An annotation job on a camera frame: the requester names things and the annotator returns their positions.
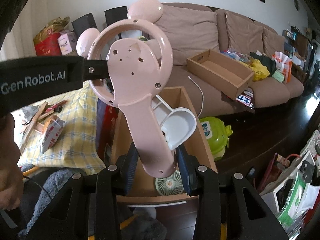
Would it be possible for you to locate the person left hand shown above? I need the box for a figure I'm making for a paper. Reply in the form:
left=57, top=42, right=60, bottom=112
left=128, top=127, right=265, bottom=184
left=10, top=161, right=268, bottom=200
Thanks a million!
left=1, top=114, right=24, bottom=210

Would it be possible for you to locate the red gift bag upper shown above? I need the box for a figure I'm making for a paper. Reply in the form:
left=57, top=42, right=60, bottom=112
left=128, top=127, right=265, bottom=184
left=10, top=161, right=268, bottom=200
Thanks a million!
left=34, top=33, right=62, bottom=56

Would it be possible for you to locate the pink mouse-ear handheld fan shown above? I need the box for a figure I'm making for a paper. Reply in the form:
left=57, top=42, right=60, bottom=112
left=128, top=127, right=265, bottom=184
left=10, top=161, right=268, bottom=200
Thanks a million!
left=75, top=0, right=198, bottom=178

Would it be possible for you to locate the black speaker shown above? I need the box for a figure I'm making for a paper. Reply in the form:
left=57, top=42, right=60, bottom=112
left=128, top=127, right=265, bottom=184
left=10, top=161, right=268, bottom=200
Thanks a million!
left=104, top=6, right=127, bottom=26
left=72, top=13, right=97, bottom=38

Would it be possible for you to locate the shallow cardboard tray on sofa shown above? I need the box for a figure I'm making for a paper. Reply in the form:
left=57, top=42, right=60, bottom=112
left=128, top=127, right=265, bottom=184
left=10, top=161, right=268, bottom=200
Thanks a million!
left=187, top=49, right=254, bottom=100

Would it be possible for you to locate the red snack packet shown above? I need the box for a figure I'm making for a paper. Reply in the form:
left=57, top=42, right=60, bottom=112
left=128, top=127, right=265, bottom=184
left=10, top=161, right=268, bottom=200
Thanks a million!
left=45, top=100, right=68, bottom=113

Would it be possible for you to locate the pink small box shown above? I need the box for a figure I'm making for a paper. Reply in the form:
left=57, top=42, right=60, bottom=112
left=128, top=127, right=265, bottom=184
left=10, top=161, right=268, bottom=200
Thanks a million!
left=57, top=32, right=77, bottom=55

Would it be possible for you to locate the orange snack bag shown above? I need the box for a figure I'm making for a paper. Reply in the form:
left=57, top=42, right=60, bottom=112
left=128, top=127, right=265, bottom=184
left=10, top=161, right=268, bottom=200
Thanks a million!
left=40, top=115, right=65, bottom=154

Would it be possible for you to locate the brown sofa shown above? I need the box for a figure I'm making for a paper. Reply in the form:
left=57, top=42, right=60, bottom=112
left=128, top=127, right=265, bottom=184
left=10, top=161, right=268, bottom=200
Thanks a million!
left=166, top=4, right=304, bottom=117

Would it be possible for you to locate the grey white snack bag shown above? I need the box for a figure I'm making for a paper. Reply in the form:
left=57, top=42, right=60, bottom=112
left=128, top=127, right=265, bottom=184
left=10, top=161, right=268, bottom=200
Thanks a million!
left=20, top=106, right=39, bottom=123

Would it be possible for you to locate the white charging cable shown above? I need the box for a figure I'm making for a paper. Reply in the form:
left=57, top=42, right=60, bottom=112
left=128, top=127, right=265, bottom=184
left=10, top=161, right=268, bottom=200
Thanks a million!
left=188, top=75, right=205, bottom=118

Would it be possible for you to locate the yellow plastic bag on sofa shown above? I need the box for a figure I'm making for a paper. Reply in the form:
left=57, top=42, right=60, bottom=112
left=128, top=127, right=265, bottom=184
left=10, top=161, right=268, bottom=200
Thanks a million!
left=248, top=59, right=270, bottom=81

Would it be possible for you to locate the brown sofa cushion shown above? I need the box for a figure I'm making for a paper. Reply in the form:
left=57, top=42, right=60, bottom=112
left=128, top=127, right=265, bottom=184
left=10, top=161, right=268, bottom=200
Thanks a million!
left=155, top=5, right=220, bottom=66

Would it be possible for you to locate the black speaker left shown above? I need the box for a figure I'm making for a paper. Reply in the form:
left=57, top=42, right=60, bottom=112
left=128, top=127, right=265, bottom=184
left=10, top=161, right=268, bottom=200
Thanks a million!
left=72, top=13, right=97, bottom=38

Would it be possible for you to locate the black speaker right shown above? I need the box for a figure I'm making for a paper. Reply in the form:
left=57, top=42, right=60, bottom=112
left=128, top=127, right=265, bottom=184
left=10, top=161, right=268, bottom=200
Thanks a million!
left=104, top=6, right=127, bottom=26

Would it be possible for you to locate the grey plush blanket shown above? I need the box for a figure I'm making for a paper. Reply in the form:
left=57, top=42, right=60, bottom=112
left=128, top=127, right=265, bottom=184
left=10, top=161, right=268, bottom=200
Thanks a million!
left=18, top=168, right=167, bottom=239

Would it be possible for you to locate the yellow checkered tablecloth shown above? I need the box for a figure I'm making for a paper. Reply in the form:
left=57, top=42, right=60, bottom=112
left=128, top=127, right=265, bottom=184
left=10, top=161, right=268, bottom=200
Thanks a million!
left=18, top=81, right=105, bottom=175

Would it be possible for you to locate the mint green handheld fan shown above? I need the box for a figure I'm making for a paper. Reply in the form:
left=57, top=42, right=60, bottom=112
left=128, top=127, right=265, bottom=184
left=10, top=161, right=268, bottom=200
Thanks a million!
left=155, top=170, right=184, bottom=196

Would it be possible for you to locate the gold paper bag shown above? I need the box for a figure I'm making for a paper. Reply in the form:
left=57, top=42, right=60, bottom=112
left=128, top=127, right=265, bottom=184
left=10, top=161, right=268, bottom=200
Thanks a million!
left=33, top=16, right=71, bottom=45

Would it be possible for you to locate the large open cardboard box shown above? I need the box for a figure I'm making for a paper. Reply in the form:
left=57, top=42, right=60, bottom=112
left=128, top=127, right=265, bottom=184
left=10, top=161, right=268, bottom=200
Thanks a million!
left=111, top=87, right=217, bottom=205

